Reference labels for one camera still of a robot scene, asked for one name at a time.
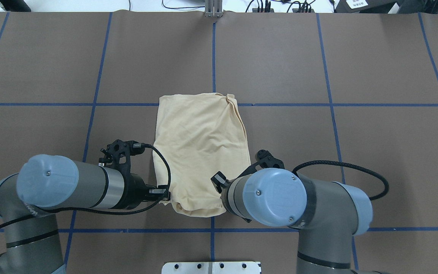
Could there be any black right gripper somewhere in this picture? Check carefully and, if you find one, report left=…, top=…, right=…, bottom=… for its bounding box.
left=211, top=171, right=235, bottom=202

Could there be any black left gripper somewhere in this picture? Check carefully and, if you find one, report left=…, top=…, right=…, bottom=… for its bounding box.
left=127, top=173, right=171, bottom=210

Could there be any cream long-sleeve printed shirt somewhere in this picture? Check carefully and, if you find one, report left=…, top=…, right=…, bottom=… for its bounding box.
left=153, top=92, right=251, bottom=217

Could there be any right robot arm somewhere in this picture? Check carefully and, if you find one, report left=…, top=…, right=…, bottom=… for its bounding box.
left=211, top=168, right=373, bottom=274

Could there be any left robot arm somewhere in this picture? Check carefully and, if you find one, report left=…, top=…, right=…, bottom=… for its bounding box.
left=0, top=155, right=169, bottom=274

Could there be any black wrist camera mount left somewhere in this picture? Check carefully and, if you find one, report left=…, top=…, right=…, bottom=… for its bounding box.
left=98, top=139, right=145, bottom=177

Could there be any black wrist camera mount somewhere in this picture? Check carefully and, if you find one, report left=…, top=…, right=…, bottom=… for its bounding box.
left=238, top=150, right=285, bottom=177
left=98, top=139, right=145, bottom=177

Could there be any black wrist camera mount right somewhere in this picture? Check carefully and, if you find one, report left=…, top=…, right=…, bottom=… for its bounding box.
left=238, top=150, right=285, bottom=177

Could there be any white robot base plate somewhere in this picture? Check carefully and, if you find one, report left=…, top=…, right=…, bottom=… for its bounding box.
left=161, top=261, right=262, bottom=274

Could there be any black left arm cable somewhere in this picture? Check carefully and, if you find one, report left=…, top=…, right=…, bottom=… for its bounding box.
left=0, top=143, right=172, bottom=274

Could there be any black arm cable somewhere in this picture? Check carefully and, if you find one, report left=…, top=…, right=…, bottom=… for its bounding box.
left=292, top=160, right=390, bottom=201
left=0, top=143, right=172, bottom=274

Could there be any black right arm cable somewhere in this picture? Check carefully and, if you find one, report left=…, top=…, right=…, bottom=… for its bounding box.
left=292, top=160, right=390, bottom=201

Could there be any aluminium frame post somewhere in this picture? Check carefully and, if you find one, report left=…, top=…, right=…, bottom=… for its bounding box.
left=205, top=0, right=224, bottom=18

